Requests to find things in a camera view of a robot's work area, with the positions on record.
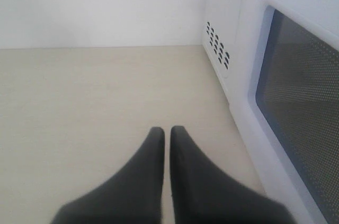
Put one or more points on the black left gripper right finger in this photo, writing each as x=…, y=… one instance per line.
x=203, y=193

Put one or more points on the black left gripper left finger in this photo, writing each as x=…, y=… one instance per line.
x=132, y=195

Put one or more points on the white microwave door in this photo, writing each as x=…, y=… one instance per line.
x=285, y=101

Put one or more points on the white microwave oven body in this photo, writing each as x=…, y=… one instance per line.
x=221, y=21

